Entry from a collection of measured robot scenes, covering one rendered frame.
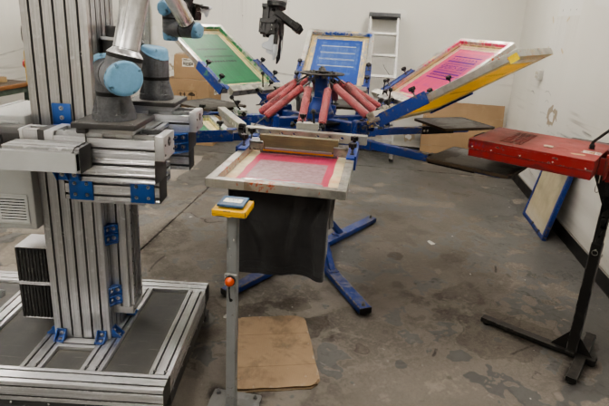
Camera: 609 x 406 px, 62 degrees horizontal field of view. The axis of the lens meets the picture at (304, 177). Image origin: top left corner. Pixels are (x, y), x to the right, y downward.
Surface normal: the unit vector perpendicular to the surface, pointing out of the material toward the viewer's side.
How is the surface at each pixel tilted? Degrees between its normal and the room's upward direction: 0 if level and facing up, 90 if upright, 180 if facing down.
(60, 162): 90
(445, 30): 90
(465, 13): 90
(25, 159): 90
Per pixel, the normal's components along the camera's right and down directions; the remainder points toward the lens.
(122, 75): 0.48, 0.41
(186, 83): -0.22, 0.26
